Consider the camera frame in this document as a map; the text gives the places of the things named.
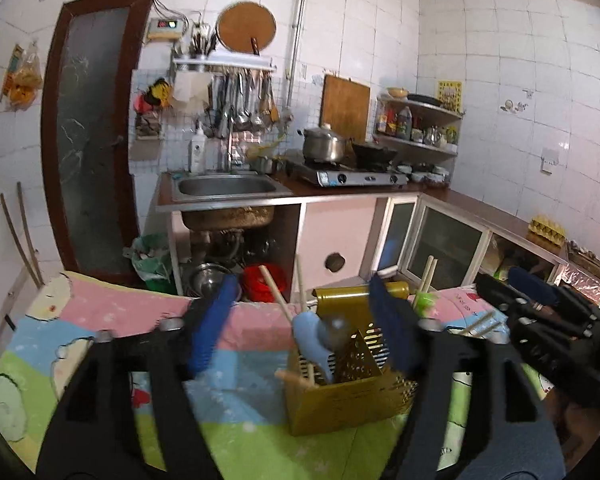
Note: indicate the steel sink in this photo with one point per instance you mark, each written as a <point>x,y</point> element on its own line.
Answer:
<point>206,187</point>

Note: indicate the steel cooking pot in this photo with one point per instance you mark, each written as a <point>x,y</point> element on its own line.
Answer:
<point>323,145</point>

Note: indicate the kitchen counter cabinets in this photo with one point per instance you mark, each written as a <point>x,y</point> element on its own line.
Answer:
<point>344,235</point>

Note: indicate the yellow perforated utensil holder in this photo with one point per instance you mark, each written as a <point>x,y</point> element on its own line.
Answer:
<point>345,374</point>

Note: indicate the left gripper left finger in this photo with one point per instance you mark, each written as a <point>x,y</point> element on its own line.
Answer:
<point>93,432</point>

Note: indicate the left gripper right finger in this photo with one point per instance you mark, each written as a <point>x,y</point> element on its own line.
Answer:
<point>507,433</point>

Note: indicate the yellow egg tray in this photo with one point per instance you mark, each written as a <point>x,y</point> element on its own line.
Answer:
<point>548,229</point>

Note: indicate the wall socket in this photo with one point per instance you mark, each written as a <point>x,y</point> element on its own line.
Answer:
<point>549,160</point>

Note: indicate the gas stove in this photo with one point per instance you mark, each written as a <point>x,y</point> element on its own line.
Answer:
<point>339,176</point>

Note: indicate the green frog handle fork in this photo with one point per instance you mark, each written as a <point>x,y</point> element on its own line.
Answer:
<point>424,310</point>

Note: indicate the red plastic basin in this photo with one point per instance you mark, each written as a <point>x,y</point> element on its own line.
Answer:
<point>254,284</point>

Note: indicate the dark wooden glass door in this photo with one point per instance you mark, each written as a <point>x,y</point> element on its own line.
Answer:
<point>85,111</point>

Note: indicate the yellow wall poster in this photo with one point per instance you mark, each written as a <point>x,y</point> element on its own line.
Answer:
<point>450,94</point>

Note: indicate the wall meter box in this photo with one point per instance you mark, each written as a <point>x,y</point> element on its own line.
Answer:
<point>165,29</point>

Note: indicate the rectangular wooden cutting board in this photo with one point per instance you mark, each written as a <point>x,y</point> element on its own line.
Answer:
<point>344,107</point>

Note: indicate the green trash bag bin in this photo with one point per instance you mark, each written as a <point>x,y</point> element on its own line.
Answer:
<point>151,259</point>

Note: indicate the light blue spoon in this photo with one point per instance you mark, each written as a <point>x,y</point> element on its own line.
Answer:
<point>319,338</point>

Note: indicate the black wok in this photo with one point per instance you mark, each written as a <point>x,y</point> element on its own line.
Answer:
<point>369,156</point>

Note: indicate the wall utensil rack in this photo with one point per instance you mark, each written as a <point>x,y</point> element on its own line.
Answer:
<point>220,74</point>

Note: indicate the colourful cartoon quilt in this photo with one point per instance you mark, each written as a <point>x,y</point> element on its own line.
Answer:
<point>238,402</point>

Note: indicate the round wooden board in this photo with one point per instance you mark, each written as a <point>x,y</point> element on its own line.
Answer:
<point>245,27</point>

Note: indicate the vertical wall pipe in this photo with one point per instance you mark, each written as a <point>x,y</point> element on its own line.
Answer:
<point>296,28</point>

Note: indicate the white soap bottle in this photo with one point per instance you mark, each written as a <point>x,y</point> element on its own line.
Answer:
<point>196,146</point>

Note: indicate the corner shelf with bottles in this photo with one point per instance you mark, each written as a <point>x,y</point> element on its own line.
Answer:
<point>420,123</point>

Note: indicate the hanging snack bag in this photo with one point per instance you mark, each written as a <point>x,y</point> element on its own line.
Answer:
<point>23,78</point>

